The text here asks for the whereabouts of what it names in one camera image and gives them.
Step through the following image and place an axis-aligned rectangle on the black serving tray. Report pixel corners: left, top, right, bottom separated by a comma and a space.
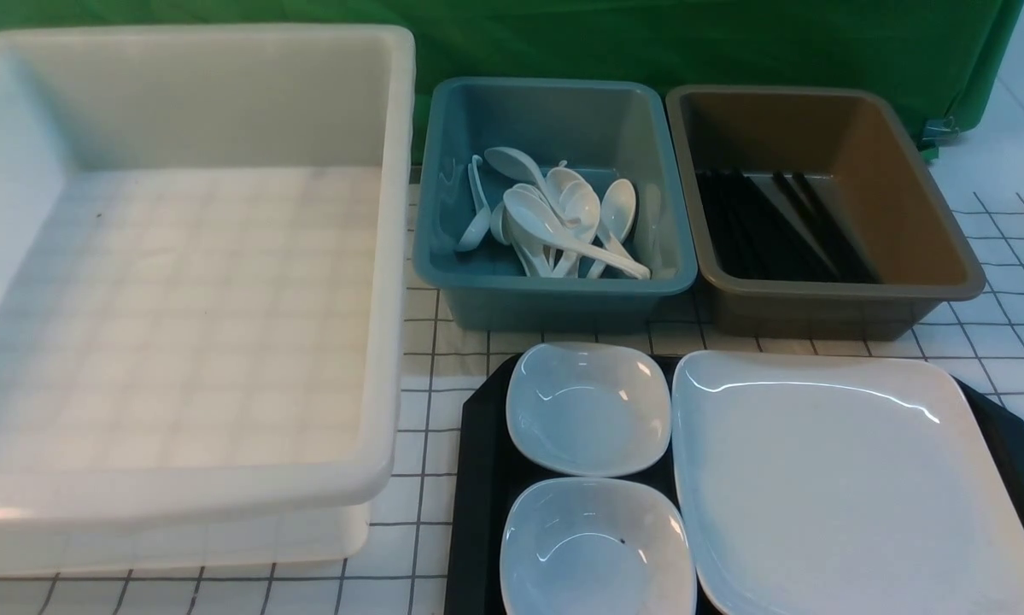
444, 355, 1024, 614

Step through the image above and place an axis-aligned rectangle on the small white bowl front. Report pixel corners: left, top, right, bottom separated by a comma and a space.
499, 477, 698, 614

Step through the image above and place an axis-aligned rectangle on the small white bowl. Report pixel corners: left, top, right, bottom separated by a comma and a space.
506, 342, 672, 477
499, 477, 698, 614

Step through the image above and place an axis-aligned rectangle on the large white square plate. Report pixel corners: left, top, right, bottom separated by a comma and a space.
671, 350, 1024, 614

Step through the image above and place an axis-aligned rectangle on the white ceramic soup spoon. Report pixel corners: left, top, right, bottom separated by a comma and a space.
503, 186, 651, 279

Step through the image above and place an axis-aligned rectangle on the large white plastic tub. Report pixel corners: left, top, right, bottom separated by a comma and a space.
0, 24, 416, 577

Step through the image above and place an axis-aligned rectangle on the teal plastic bin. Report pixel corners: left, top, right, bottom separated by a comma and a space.
413, 77, 698, 332

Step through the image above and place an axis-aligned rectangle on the pile of white spoons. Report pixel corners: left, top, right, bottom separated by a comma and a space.
454, 147, 652, 279

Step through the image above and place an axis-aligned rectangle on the black chopsticks bundle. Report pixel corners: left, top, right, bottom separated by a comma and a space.
696, 170, 881, 284

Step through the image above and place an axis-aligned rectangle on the brown plastic bin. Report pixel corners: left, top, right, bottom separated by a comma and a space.
665, 85, 986, 340

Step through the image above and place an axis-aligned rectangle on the metal binder clip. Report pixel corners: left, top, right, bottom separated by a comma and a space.
918, 117, 961, 150

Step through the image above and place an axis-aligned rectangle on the green cloth backdrop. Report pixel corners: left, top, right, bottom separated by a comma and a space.
0, 1, 1022, 168

